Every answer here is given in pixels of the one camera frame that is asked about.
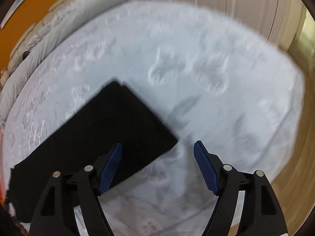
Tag black pants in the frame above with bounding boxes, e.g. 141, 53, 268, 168
8, 82, 177, 223

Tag butterfly pattern grey bedspread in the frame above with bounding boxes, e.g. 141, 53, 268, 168
2, 1, 304, 235

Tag grey folded duvet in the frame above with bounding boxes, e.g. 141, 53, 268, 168
1, 0, 128, 127

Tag beige padded headboard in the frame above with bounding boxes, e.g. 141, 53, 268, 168
4, 0, 104, 72

